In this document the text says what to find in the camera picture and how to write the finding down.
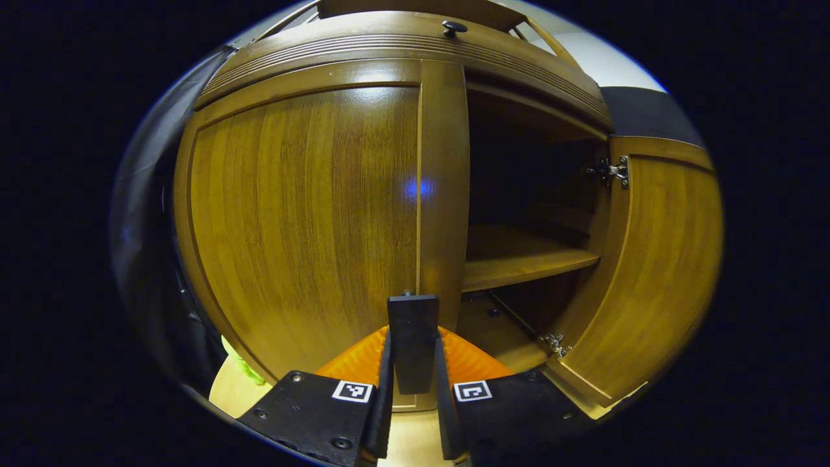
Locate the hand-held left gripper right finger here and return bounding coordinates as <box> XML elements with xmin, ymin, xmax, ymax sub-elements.
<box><xmin>433</xmin><ymin>328</ymin><xmax>597</xmax><ymax>467</ymax></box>

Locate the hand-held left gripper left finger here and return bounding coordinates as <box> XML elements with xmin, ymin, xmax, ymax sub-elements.
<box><xmin>237</xmin><ymin>326</ymin><xmax>394</xmax><ymax>467</ymax></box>

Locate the wooden shoe cabinet door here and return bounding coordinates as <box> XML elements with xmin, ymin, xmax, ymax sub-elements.
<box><xmin>174</xmin><ymin>60</ymin><xmax>471</xmax><ymax>413</ymax></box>
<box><xmin>545</xmin><ymin>136</ymin><xmax>724</xmax><ymax>419</ymax></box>

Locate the green frog plush toy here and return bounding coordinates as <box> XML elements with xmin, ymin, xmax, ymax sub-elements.
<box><xmin>220</xmin><ymin>334</ymin><xmax>267</xmax><ymax>387</ymax></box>

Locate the black backdrop cloth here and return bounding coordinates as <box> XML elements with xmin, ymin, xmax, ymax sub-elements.
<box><xmin>110</xmin><ymin>45</ymin><xmax>704</xmax><ymax>396</ymax></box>

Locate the wooden drawer with black knob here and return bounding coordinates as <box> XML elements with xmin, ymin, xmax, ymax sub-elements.
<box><xmin>246</xmin><ymin>10</ymin><xmax>571</xmax><ymax>72</ymax></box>

